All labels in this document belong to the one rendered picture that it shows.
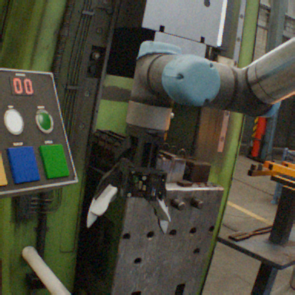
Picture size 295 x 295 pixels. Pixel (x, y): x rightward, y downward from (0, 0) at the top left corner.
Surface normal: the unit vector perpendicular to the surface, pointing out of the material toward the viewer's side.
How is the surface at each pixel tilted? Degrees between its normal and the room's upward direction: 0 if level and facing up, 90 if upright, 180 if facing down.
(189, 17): 90
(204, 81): 90
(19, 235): 90
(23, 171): 60
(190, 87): 90
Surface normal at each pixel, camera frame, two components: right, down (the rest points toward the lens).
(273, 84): -0.62, 0.63
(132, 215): 0.55, 0.23
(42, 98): 0.82, -0.29
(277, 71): -0.84, 0.28
